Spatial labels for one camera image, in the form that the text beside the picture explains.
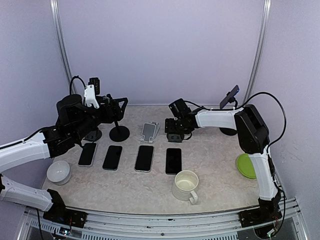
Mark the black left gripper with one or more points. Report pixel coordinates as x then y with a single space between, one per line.
109 118

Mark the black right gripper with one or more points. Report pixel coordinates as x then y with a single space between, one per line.
168 127

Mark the black round-base phone stand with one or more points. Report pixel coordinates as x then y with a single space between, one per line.
119 133

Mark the phone with purple edge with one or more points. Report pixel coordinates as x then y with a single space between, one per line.
173 163

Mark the silver folding phone stand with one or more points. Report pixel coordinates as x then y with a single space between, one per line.
149 132

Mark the black gooseneck phone stand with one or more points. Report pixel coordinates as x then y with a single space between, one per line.
228 131

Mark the blue-edged phone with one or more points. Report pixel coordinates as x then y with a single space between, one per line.
230 98

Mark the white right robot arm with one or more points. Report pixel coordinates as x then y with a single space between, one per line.
252 133

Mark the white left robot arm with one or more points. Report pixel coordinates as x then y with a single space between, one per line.
75 121

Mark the small dark folding stand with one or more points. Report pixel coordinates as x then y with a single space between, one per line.
93 135

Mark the white ribbed mug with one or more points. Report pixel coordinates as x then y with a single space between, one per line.
185 185

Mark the green plate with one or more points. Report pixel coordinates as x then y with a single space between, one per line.
245 166

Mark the white ceramic bowl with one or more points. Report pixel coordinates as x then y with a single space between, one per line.
59 172

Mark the front aluminium rail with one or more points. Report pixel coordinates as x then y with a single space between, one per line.
99 225

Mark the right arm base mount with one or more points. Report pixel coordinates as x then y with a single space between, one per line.
258 216

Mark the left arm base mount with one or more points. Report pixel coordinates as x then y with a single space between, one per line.
68 217

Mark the left aluminium frame post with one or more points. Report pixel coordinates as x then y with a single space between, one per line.
54 6

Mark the aluminium frame post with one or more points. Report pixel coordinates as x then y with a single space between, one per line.
54 6
259 49

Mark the right aluminium frame post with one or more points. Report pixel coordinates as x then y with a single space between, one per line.
259 49

